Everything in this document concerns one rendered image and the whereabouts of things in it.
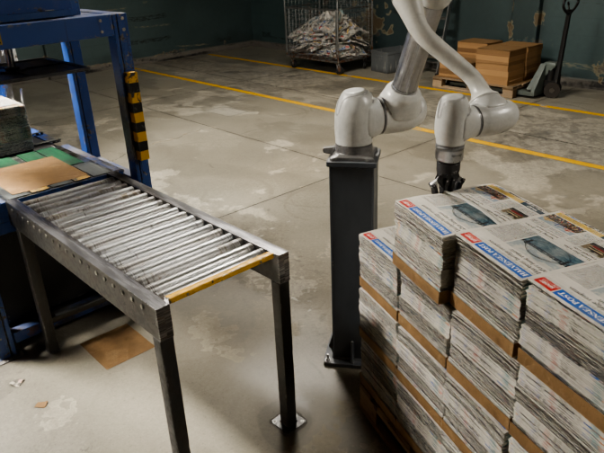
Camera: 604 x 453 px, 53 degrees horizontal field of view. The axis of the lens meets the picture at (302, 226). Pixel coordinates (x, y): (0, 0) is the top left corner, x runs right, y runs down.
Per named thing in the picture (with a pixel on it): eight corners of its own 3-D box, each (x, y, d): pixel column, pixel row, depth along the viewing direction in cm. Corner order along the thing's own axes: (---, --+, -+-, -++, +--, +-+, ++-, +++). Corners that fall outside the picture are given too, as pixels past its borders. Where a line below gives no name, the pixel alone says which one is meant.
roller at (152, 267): (230, 229, 240) (228, 239, 243) (120, 271, 211) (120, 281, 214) (237, 236, 237) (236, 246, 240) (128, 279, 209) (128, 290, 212)
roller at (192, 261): (241, 234, 235) (238, 242, 238) (130, 278, 206) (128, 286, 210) (248, 243, 233) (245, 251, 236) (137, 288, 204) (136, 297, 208)
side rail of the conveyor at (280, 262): (290, 279, 227) (289, 251, 222) (279, 285, 224) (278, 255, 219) (119, 191, 318) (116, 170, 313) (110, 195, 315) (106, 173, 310)
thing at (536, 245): (560, 213, 180) (561, 209, 180) (640, 253, 155) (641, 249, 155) (453, 235, 169) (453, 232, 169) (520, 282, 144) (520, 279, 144)
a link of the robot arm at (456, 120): (445, 150, 188) (481, 144, 192) (448, 100, 181) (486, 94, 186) (426, 140, 197) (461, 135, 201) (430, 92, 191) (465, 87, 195)
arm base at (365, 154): (326, 147, 267) (326, 135, 265) (377, 148, 263) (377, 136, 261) (319, 161, 251) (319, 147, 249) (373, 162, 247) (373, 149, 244)
